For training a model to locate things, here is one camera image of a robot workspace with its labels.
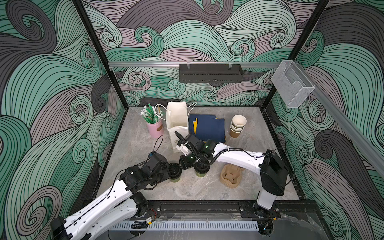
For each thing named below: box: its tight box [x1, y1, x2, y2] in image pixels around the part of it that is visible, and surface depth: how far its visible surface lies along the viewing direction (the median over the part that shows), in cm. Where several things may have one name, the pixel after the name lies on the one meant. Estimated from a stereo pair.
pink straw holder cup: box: [146, 119, 164, 138], surface depth 97 cm
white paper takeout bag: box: [166, 101, 189, 153], surface depth 89 cm
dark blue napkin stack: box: [188, 114, 226, 143], surface depth 103 cm
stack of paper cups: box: [229, 114, 247, 138], surface depth 94 cm
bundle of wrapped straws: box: [140, 103, 163, 124], surface depth 93 cm
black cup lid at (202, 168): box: [194, 163, 210, 174], surface depth 77 cm
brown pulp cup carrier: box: [220, 163, 245, 189], surface depth 81 cm
